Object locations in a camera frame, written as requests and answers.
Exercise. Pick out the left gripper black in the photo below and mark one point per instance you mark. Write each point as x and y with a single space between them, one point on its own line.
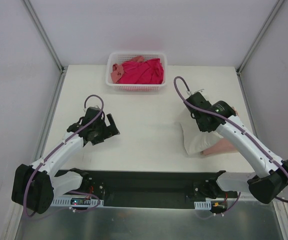
106 129

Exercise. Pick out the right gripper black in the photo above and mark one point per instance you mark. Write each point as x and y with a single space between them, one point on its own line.
199 116

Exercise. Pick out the cream white t shirt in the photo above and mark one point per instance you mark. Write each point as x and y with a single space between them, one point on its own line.
196 141

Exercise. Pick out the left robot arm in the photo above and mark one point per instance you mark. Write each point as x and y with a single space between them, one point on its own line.
36 185

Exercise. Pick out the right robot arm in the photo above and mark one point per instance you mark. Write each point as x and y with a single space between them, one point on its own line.
270 172

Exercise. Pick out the folded pink t shirt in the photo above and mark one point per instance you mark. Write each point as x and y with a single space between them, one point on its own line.
216 144

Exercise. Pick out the salmon t shirt in basket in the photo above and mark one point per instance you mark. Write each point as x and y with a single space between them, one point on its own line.
118 69

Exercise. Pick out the red t shirt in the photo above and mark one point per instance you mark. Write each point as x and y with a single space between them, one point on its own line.
149 72

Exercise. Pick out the white plastic laundry basket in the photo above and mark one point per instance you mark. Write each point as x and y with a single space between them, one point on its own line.
122 56

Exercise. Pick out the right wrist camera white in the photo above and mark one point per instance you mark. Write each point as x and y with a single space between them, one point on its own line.
191 92

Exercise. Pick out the left aluminium frame post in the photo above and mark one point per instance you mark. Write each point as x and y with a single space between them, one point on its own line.
43 34

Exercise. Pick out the aluminium frame post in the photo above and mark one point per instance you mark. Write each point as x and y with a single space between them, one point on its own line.
260 35
43 34

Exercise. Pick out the right white cable duct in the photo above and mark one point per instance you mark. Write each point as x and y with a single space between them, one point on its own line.
203 205

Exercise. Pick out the white cable duct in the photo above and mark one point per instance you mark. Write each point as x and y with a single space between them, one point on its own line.
78 202
203 205

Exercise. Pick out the left white cable duct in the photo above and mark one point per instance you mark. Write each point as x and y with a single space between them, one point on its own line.
78 202

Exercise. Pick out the right aluminium frame post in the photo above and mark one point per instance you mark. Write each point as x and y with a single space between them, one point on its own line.
260 35

